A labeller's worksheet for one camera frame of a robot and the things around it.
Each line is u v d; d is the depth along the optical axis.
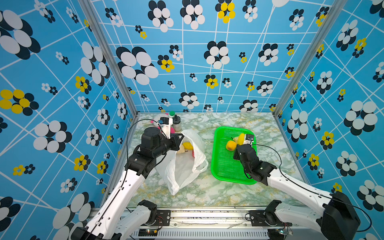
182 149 0.94
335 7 0.68
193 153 0.71
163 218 0.72
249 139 0.69
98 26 0.75
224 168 0.91
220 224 0.72
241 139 0.80
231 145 0.95
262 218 0.67
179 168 0.92
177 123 1.02
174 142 0.60
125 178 0.45
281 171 0.54
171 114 1.09
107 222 0.39
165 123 0.60
